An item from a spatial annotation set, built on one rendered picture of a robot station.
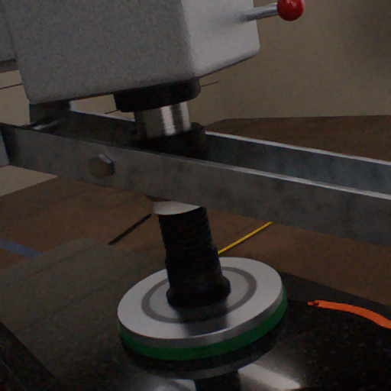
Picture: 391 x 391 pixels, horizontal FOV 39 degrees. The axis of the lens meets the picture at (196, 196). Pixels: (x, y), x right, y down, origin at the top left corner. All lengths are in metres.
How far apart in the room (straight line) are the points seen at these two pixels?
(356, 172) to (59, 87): 0.34
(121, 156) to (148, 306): 0.20
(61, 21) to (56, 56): 0.03
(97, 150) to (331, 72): 5.64
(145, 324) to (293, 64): 5.91
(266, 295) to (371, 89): 5.37
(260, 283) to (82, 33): 0.37
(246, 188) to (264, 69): 6.21
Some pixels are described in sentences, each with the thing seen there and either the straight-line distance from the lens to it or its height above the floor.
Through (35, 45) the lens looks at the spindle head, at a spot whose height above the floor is 1.16.
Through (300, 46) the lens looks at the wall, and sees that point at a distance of 6.39.
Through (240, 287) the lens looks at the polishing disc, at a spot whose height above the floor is 0.83.
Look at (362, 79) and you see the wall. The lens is 6.02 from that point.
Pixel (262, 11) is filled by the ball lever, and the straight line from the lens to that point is 0.66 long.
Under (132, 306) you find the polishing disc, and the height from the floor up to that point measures 0.83.
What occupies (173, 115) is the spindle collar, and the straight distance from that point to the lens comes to 0.62.
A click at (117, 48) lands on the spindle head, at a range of 0.53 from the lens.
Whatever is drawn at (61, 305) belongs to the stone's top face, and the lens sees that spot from 0.85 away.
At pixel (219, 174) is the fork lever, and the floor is 1.00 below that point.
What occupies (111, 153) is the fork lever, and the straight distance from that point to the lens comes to 0.62.
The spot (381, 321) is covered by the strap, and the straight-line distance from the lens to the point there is 2.18.
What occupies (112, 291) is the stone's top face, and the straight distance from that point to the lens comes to 0.84.
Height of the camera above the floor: 1.14
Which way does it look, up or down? 16 degrees down
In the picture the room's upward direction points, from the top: 11 degrees counter-clockwise
